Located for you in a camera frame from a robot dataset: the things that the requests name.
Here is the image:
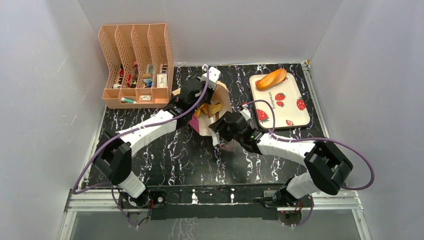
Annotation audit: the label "metal tongs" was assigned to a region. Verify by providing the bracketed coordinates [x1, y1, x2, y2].
[207, 103, 222, 146]

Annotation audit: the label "pink and tan paper bag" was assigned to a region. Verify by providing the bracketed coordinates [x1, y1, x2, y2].
[189, 81, 232, 137]

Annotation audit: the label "long orange fake baguette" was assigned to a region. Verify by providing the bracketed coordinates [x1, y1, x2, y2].
[255, 68, 288, 91]

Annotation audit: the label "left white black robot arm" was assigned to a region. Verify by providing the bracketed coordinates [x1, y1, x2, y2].
[92, 77, 216, 208]

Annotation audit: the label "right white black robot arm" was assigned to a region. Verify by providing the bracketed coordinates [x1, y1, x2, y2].
[208, 111, 353, 208]

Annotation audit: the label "small yellow fake bread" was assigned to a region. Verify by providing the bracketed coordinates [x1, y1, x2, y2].
[194, 102, 223, 120]

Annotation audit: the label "small white box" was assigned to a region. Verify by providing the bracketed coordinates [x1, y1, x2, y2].
[156, 73, 168, 88]

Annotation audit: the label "peach plastic file organizer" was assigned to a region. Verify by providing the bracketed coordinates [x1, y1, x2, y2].
[98, 23, 175, 109]

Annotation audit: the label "white strawberry print tray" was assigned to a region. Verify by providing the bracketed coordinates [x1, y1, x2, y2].
[249, 73, 311, 129]

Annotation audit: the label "red bottle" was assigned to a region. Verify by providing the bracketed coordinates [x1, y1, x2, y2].
[133, 61, 138, 76]

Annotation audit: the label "green white tube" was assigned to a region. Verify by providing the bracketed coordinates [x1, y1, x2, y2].
[120, 97, 137, 104]

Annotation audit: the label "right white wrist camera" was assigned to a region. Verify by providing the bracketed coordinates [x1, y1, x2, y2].
[240, 102, 252, 122]

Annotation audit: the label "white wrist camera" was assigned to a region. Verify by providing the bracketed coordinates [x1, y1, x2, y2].
[240, 102, 252, 122]
[200, 65, 221, 90]

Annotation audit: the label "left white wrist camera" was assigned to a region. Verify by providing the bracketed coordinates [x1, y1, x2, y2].
[200, 65, 221, 90]

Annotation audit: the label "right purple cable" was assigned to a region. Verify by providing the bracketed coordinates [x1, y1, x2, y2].
[241, 99, 376, 228]

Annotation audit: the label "purple cable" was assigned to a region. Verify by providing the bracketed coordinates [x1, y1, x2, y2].
[72, 64, 210, 229]
[241, 99, 376, 228]

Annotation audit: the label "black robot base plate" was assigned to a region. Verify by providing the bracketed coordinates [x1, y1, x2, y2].
[118, 183, 312, 224]

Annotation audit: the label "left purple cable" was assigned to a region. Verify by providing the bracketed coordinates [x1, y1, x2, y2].
[72, 64, 210, 229]

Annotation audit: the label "aluminium frame rail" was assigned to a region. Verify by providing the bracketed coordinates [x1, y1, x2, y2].
[64, 189, 372, 240]

